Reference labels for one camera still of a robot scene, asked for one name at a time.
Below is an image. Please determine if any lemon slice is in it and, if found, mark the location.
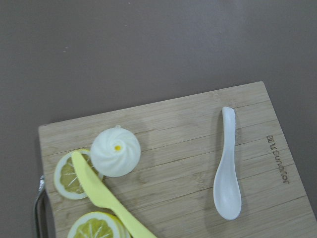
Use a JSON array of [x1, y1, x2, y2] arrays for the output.
[[67, 212, 131, 238], [53, 148, 104, 201]]

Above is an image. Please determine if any lemon slice lower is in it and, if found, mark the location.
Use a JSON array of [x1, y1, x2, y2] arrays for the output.
[[67, 212, 131, 238]]

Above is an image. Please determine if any white toy steamed bun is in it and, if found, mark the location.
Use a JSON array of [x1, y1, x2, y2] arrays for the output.
[[90, 125, 141, 177]]

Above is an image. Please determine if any lemon slice upper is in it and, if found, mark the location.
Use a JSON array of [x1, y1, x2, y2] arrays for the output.
[[53, 148, 104, 201]]

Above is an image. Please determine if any bamboo cutting board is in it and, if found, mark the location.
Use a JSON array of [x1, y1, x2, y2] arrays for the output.
[[39, 82, 317, 238]]

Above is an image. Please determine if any yellow plastic knife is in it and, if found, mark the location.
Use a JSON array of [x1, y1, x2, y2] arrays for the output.
[[71, 151, 155, 238]]

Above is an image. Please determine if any white ceramic spoon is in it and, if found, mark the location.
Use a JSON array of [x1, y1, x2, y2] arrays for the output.
[[213, 107, 242, 220]]

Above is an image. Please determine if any metal cutting board handle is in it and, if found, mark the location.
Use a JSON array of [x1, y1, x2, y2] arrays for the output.
[[33, 175, 46, 238]]

